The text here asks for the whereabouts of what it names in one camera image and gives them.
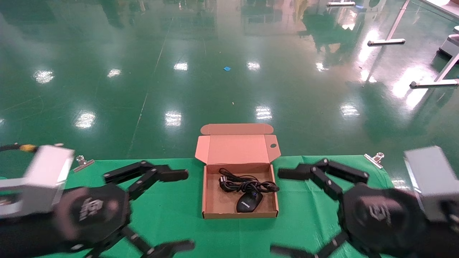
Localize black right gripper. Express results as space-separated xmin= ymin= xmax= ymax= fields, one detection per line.
xmin=270 ymin=158 xmax=427 ymax=258

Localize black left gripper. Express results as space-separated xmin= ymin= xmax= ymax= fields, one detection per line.
xmin=54 ymin=161 xmax=196 ymax=258

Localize black wired computer mouse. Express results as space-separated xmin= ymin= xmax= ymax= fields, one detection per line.
xmin=219 ymin=168 xmax=264 ymax=213

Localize thick black power cable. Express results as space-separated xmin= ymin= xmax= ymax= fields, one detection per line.
xmin=219 ymin=176 xmax=279 ymax=194

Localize brown cardboard box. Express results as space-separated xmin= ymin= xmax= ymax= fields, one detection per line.
xmin=195 ymin=123 xmax=281 ymax=219

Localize green table cloth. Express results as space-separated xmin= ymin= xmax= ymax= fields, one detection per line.
xmin=36 ymin=155 xmax=402 ymax=258

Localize silver binder clip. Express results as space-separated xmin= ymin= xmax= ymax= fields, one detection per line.
xmin=74 ymin=156 xmax=95 ymax=173
xmin=364 ymin=153 xmax=385 ymax=169

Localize white table leg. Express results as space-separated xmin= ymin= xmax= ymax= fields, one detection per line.
xmin=368 ymin=0 xmax=411 ymax=46
xmin=410 ymin=54 xmax=459 ymax=88

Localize grey machine base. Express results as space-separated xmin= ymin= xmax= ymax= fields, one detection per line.
xmin=437 ymin=25 xmax=459 ymax=61

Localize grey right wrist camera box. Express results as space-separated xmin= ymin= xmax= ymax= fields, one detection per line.
xmin=404 ymin=146 xmax=459 ymax=223

